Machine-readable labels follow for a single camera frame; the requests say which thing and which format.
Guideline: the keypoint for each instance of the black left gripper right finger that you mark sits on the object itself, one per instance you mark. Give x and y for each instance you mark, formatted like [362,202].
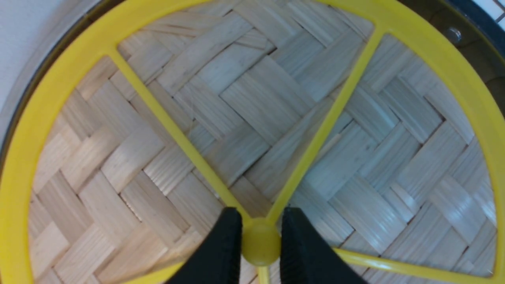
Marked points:
[306,258]

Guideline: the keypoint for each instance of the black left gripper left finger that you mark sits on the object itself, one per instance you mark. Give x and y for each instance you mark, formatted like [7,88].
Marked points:
[217,260]

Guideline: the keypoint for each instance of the woven bamboo steamer lid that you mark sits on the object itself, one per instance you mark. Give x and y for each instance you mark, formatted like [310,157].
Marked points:
[164,112]

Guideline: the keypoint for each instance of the white checkered tablecloth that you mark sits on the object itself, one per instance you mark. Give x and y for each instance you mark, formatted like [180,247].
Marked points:
[495,9]

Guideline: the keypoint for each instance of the stainless steel two-handled pot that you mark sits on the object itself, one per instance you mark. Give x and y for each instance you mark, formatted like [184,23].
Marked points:
[482,44]

